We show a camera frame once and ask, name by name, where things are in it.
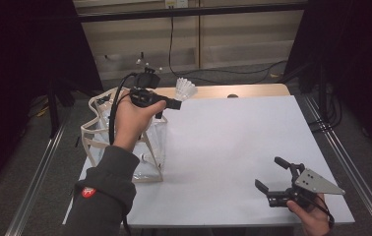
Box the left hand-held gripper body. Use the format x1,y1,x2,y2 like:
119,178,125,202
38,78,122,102
129,58,172,110

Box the white wall socket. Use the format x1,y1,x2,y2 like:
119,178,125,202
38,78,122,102
164,0,189,9

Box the person's left hand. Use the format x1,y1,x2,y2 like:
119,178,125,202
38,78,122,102
112,94,168,152

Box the black floor cables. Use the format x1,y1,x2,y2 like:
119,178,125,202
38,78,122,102
307,83,343,134

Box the clear plastic bag beige trim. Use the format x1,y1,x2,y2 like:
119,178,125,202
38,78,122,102
80,87,169,184

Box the thin black right gripper cable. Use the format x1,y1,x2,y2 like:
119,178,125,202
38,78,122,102
301,193,336,230

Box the black curtain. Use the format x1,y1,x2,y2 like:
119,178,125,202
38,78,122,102
0,0,103,198
283,0,372,163

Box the white table sheet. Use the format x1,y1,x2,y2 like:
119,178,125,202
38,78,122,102
63,94,355,229

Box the aluminium floor rail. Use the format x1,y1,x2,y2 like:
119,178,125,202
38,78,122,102
303,95,372,236
5,97,74,236

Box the black stand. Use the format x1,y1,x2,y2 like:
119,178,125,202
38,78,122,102
45,77,77,140
298,62,330,114

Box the black power cable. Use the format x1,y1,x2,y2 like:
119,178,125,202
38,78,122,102
168,6,288,86

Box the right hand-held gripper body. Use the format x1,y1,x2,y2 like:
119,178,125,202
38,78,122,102
266,161,346,210

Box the white feather shuttlecock blue band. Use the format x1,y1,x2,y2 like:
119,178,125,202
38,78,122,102
174,77,198,102

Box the person's right hand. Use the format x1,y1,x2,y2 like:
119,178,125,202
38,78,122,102
285,192,336,236

